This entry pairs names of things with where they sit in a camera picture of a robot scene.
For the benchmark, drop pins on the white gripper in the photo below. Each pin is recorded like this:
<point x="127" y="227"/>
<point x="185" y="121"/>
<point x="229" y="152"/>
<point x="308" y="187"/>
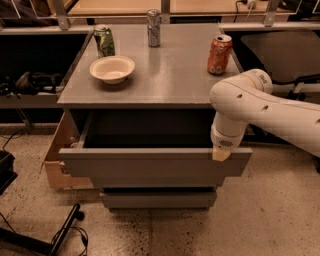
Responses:
<point x="224" y="141"/>

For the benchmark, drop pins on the grey top drawer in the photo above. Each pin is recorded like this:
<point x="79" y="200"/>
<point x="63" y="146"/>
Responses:
<point x="146" y="143"/>

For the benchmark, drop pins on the grey drawer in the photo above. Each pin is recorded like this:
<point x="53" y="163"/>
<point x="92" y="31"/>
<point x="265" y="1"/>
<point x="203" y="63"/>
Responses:
<point x="157" y="201"/>
<point x="146" y="143"/>
<point x="118" y="182"/>

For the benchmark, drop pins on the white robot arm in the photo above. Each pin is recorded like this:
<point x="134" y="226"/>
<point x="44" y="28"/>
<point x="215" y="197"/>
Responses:
<point x="247" y="99"/>

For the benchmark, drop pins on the grey drawer cabinet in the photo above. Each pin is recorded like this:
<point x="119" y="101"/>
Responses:
<point x="170" y="76"/>

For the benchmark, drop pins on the grey middle drawer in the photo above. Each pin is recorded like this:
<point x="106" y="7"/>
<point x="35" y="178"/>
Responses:
<point x="118" y="182"/>

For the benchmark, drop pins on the grey bottom drawer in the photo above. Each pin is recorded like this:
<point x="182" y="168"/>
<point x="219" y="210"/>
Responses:
<point x="157" y="201"/>

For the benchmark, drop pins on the orange soda can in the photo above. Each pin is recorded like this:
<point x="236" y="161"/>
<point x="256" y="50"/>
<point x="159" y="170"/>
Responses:
<point x="219" y="53"/>

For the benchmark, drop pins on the white paper bowl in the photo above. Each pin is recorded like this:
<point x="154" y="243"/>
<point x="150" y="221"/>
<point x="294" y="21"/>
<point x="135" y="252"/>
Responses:
<point x="112" y="69"/>

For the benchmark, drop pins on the silver tall can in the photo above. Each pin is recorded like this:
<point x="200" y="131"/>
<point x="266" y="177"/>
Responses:
<point x="153" y="27"/>

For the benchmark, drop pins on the green soda can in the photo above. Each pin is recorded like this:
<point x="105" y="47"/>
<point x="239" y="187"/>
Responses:
<point x="104" y="41"/>

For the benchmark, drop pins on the cardboard box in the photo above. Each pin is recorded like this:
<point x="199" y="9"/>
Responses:
<point x="56" y="170"/>

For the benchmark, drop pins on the black headphones on shelf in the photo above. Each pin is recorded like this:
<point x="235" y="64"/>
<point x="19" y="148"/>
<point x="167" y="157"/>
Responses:
<point x="31" y="83"/>

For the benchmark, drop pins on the black box at left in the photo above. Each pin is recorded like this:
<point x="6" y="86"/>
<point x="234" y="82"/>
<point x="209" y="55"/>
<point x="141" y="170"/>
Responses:
<point x="7" y="174"/>

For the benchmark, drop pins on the black stand base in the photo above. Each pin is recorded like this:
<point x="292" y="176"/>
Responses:
<point x="46" y="244"/>

